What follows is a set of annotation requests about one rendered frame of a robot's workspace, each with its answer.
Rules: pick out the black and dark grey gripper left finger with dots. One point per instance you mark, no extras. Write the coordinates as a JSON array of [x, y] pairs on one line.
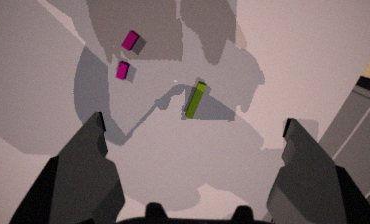
[[78, 186]]

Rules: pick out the magenta rectangular block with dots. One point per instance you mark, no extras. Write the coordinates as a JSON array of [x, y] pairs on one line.
[[130, 40], [122, 70]]

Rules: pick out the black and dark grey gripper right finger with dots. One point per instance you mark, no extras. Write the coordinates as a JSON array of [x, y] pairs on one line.
[[311, 188]]

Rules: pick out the lime green rod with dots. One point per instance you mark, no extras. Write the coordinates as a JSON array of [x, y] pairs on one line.
[[200, 88]]

